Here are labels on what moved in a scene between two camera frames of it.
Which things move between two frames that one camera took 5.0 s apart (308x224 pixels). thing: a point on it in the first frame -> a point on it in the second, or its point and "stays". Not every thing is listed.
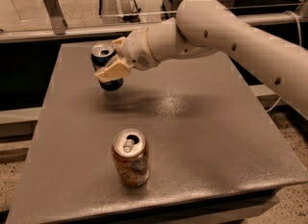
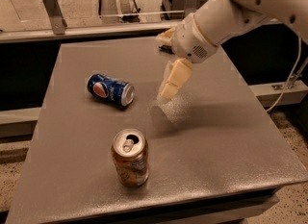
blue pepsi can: (99, 54) -> (112, 89)
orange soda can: (130, 152) stays
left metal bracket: (53, 9) stays
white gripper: (139, 49) -> (192, 41)
